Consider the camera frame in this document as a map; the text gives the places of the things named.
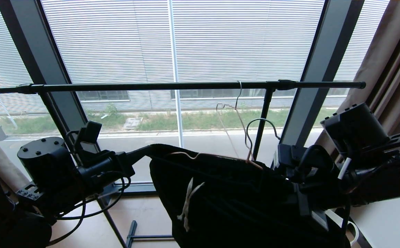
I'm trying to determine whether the pink clothes hanger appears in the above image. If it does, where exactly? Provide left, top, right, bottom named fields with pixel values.
left=168, top=117, right=282, bottom=170
left=216, top=81, right=254, bottom=162

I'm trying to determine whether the white laundry basket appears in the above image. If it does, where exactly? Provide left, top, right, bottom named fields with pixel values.
left=324, top=208, right=360, bottom=247

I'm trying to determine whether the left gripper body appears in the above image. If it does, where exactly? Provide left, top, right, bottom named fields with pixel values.
left=79, top=151, right=136, bottom=188

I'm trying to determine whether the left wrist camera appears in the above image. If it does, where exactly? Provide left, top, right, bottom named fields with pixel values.
left=66, top=121, right=103, bottom=154

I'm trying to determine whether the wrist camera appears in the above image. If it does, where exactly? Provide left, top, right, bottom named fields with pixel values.
left=274, top=144, right=337, bottom=181
left=66, top=121, right=103, bottom=154

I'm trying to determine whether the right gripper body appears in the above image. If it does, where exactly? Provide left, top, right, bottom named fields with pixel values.
left=286, top=177, right=350, bottom=232

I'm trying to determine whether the black clothes rack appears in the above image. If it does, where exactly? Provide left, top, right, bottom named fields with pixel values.
left=0, top=80, right=367, bottom=248

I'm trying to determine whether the black cable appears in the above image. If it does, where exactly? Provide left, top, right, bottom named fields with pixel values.
left=297, top=145, right=352, bottom=248
left=47, top=176, right=132, bottom=247

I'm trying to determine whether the brown curtain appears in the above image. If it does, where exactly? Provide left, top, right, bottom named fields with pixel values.
left=0, top=122, right=31, bottom=193
left=316, top=0, right=400, bottom=162

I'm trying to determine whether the black garment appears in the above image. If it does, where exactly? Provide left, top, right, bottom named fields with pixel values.
left=149, top=144, right=351, bottom=248

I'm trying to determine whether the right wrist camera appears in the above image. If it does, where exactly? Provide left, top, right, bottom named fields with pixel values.
left=274, top=144, right=337, bottom=181

